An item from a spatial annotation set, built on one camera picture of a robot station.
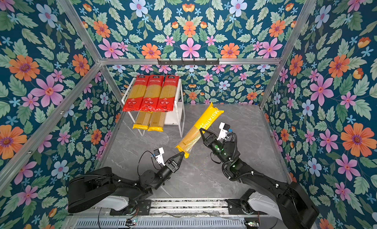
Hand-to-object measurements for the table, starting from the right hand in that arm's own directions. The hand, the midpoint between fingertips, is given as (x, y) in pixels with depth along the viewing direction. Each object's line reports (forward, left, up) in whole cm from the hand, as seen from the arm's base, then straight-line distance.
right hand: (200, 129), depth 70 cm
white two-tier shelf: (+19, +15, -12) cm, 27 cm away
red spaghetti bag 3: (+19, +17, +6) cm, 26 cm away
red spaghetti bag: (+15, +34, +6) cm, 37 cm away
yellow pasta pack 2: (+14, +26, -11) cm, 31 cm away
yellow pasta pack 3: (+15, +35, -11) cm, 39 cm away
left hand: (-9, +8, -7) cm, 14 cm away
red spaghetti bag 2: (+19, +25, +7) cm, 32 cm away
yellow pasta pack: (+6, -5, +3) cm, 8 cm away
